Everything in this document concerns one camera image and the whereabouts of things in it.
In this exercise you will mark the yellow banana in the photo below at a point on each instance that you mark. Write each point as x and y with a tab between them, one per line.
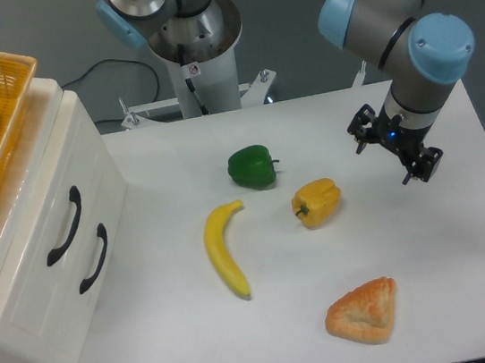
218	253

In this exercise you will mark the black top drawer handle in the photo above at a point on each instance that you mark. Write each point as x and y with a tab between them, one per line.
69	227

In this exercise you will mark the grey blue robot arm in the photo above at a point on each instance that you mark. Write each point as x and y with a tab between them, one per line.
424	58

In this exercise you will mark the white drawer cabinet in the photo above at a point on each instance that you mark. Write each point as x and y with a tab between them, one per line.
62	342

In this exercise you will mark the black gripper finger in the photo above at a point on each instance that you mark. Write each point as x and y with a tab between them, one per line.
363	128
420	164

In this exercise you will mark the black drawer handle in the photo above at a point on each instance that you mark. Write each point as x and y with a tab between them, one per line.
69	227
97	259

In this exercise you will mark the triangular pastry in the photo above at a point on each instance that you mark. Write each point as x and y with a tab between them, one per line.
366	314

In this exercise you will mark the yellow bell pepper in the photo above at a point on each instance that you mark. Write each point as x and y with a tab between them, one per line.
315	202

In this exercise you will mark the black lower drawer handle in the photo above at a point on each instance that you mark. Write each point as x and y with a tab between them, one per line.
97	259

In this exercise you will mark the green bell pepper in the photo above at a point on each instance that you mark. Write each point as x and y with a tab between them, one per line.
252	167

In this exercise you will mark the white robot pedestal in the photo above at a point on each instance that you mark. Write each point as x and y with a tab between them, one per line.
199	55

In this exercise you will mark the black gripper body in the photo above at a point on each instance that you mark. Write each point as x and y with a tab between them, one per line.
403	142

